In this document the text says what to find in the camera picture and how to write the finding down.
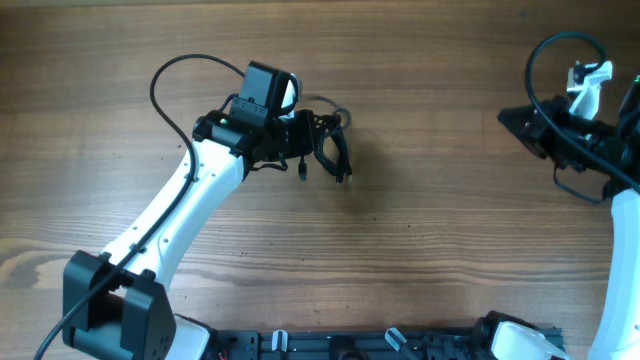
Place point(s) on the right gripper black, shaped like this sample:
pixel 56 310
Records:
pixel 537 132

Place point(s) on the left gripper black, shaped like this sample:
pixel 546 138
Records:
pixel 306 122

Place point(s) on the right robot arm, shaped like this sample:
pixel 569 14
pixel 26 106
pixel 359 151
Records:
pixel 533 251

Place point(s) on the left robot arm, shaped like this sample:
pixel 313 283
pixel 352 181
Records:
pixel 115 303

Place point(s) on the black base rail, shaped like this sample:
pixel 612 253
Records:
pixel 391 344

